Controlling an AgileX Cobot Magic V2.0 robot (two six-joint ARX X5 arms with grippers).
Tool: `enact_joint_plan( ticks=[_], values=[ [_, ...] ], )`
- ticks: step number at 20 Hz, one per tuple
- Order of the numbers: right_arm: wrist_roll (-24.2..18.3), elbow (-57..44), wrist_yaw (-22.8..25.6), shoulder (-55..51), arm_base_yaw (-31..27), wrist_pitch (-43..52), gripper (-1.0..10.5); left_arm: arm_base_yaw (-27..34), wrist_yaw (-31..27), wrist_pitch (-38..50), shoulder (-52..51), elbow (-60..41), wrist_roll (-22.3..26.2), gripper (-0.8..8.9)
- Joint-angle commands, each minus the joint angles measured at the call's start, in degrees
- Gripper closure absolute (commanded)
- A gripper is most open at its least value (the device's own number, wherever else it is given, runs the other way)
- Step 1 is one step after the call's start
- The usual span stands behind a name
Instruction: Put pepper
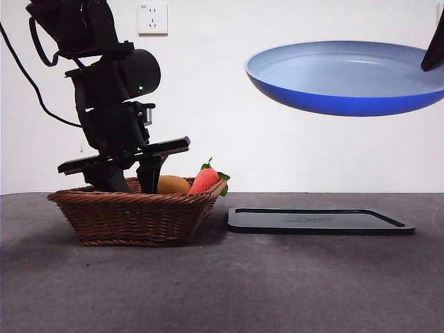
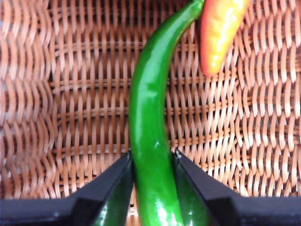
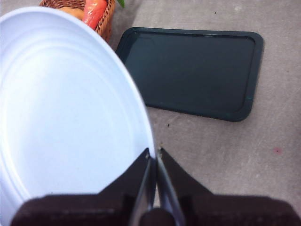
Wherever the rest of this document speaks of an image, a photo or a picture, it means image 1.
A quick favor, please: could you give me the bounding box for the yellow-brown potato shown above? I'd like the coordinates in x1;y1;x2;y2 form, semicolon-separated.
157;175;191;195

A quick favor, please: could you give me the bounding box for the blue round plate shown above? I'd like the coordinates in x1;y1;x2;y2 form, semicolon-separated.
244;40;444;117

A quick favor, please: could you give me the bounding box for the black rectangular tray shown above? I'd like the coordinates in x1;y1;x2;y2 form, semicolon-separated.
227;207;416;236

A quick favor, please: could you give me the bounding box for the brown woven wicker basket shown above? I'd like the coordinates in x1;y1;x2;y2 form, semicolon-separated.
46;176;228;248

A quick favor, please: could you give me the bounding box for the short looped black cable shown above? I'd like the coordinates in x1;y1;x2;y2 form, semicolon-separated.
28;15;62;67

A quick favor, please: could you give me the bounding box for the white wall socket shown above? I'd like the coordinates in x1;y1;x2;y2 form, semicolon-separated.
138;3;169;37

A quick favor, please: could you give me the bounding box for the orange carrot with green leaves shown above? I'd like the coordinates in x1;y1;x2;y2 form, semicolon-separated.
188;157;231;198

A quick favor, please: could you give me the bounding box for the long black cable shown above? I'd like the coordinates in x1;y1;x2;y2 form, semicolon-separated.
0;20;83;128

